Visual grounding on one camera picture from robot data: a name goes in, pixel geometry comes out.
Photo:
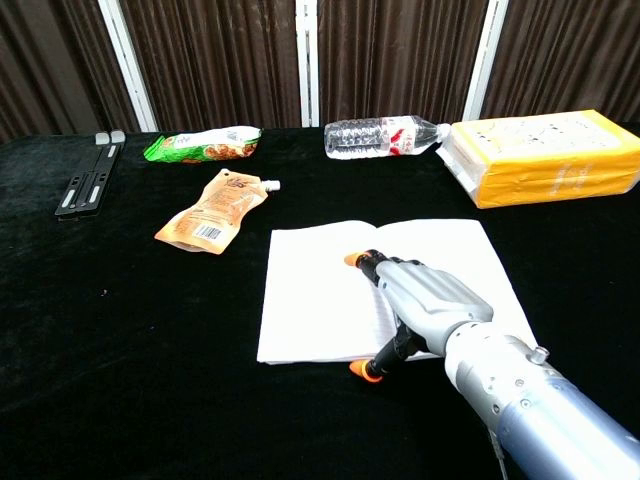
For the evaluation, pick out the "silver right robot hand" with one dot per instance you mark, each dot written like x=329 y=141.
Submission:
x=430 y=300

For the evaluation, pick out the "white notebook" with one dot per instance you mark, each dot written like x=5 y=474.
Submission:
x=320 y=290

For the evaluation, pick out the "clear plastic water bottle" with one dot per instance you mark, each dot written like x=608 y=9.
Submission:
x=375 y=137

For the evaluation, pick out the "yellow tissue pack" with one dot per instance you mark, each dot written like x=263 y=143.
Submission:
x=545 y=157

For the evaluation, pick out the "orange spouted drink pouch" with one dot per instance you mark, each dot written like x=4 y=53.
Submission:
x=216 y=215

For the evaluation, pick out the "brown pleated curtain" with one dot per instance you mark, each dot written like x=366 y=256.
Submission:
x=400 y=55

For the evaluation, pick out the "green snack bag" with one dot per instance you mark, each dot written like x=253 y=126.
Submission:
x=205 y=146

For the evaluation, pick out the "black velvet tablecloth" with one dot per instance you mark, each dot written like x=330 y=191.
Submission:
x=125 y=325

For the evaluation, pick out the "black folding stand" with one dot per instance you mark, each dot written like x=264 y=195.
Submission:
x=90 y=175

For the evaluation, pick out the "white screen frame post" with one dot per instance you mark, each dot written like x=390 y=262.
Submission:
x=484 y=60
x=131 y=65
x=307 y=62

